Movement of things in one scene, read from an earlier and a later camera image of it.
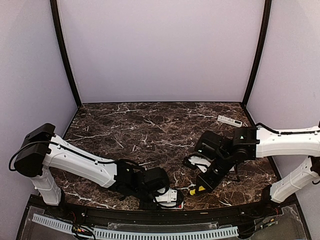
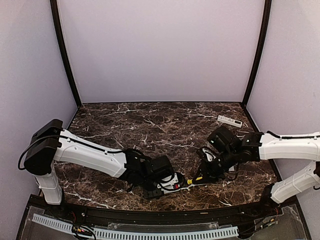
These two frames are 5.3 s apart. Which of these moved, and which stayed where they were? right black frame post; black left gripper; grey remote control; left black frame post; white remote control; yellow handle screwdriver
Moved: grey remote control; black left gripper; yellow handle screwdriver
Stayed: white remote control; left black frame post; right black frame post
